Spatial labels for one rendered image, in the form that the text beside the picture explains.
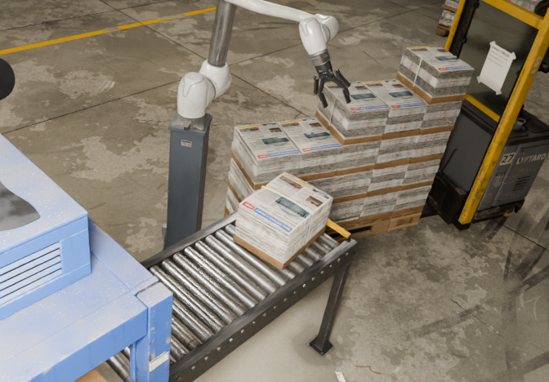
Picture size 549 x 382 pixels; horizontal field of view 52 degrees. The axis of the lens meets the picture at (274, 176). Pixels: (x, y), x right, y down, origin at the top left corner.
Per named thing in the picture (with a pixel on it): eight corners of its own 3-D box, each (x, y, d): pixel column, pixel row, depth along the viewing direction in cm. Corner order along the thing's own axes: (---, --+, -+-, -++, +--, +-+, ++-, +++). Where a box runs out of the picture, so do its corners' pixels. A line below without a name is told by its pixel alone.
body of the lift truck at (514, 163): (416, 176, 484) (444, 93, 439) (464, 168, 507) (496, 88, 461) (470, 228, 435) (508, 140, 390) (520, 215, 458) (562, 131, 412)
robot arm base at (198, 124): (168, 129, 303) (169, 120, 299) (178, 109, 321) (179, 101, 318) (202, 135, 303) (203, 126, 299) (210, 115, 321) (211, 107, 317)
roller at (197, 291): (167, 263, 257) (167, 255, 254) (238, 326, 233) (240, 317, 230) (158, 268, 253) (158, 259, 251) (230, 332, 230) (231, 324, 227)
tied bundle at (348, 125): (314, 116, 373) (320, 84, 360) (351, 112, 385) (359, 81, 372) (341, 146, 346) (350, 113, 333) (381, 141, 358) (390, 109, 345)
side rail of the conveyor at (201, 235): (274, 205, 314) (276, 188, 307) (280, 210, 311) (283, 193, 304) (48, 332, 226) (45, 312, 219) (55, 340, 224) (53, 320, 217)
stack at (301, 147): (221, 226, 396) (233, 125, 349) (359, 200, 445) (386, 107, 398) (242, 264, 369) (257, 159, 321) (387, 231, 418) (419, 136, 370)
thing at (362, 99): (321, 84, 360) (322, 82, 359) (359, 82, 372) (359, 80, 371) (350, 113, 334) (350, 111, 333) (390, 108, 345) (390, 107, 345)
